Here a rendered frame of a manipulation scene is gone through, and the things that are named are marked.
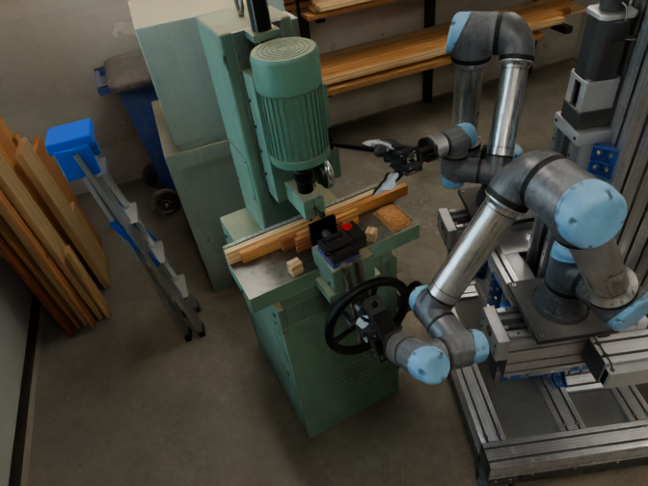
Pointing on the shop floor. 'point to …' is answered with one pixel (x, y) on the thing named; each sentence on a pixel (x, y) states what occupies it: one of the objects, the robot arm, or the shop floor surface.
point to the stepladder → (121, 215)
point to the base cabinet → (324, 366)
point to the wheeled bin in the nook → (135, 62)
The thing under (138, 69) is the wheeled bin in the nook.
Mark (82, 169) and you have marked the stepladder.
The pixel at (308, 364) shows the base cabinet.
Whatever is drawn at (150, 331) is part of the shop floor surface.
